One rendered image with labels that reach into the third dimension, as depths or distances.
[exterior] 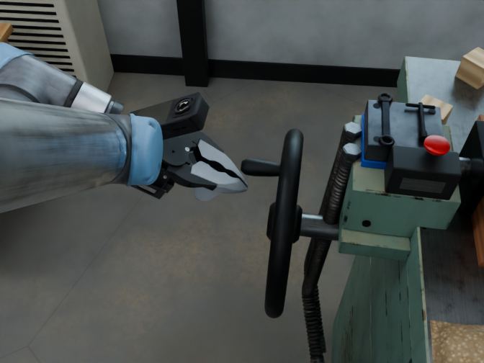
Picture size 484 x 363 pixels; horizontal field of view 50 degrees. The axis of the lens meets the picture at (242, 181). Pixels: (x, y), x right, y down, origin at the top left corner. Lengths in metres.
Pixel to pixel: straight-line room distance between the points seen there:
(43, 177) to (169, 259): 1.39
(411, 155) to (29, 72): 0.46
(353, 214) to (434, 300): 0.15
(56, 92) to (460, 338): 0.54
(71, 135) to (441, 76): 0.70
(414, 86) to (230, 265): 0.97
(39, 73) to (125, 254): 1.16
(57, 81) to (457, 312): 0.55
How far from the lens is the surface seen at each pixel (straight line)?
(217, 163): 0.71
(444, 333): 0.65
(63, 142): 0.38
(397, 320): 0.79
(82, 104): 0.66
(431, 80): 0.95
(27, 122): 0.35
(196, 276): 1.69
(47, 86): 0.66
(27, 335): 1.72
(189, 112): 0.62
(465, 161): 0.74
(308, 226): 0.79
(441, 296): 0.68
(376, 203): 0.69
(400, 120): 0.71
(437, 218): 0.72
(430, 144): 0.65
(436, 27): 2.21
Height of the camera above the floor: 1.47
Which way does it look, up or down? 51 degrees down
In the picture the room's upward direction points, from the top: straight up
